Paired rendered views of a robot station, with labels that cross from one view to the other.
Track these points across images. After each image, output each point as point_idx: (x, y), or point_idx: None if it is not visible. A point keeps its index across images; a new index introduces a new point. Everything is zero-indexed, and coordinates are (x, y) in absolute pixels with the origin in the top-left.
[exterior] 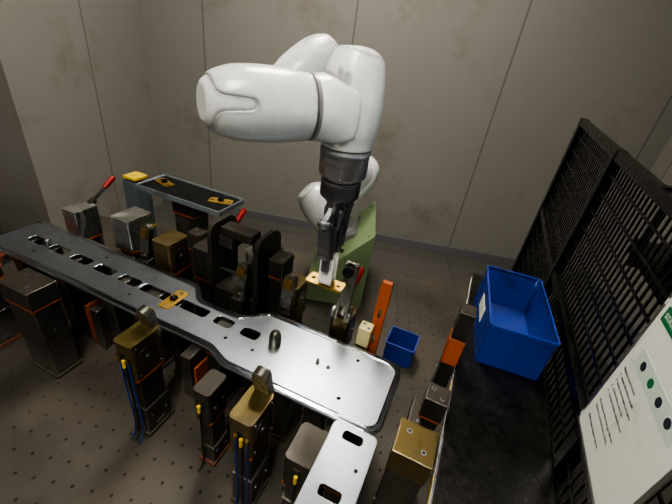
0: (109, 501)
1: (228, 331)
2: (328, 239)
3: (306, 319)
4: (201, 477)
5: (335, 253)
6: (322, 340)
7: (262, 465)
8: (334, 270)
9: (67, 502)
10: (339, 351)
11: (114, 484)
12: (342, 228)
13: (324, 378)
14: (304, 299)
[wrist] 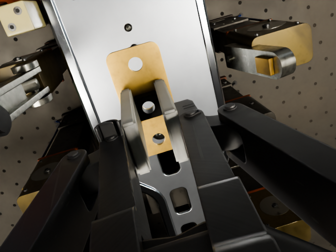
0: (293, 112)
1: (189, 182)
2: (329, 149)
3: (0, 163)
4: (237, 76)
5: (137, 134)
6: (90, 76)
7: (227, 24)
8: (133, 102)
9: (309, 133)
10: (84, 37)
11: (283, 122)
12: (116, 200)
13: (150, 16)
14: (41, 169)
